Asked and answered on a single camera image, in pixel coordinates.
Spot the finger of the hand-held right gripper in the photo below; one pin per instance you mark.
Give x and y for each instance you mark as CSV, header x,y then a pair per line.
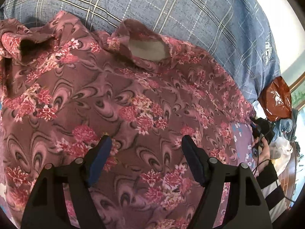
x,y
254,123

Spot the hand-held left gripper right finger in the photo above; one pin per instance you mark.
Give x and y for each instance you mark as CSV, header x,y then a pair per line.
x,y
194,159

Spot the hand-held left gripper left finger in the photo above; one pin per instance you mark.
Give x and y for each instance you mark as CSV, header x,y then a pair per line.
x,y
99,162

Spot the maroon floral pants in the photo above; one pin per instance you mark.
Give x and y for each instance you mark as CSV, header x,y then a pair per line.
x,y
114,95

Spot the person's right forearm striped sleeve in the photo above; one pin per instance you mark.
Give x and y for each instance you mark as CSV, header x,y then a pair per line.
x,y
274,190

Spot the person's right hand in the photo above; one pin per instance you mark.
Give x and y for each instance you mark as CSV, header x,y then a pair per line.
x,y
262,155

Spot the pink flower print bedsheet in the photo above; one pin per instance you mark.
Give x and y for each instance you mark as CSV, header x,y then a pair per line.
x,y
240,136

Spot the blue denim cloth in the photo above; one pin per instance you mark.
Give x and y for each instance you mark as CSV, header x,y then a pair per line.
x,y
284,125

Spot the white plastic bag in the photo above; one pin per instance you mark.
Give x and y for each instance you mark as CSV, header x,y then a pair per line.
x,y
282,148

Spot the shiny brown plastic bag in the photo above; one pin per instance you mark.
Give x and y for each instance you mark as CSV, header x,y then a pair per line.
x,y
276,97

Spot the blue plaid quilt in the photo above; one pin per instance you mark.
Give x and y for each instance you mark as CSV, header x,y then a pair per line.
x,y
143,4

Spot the framed wall picture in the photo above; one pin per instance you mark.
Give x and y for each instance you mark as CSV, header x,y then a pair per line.
x,y
297,95

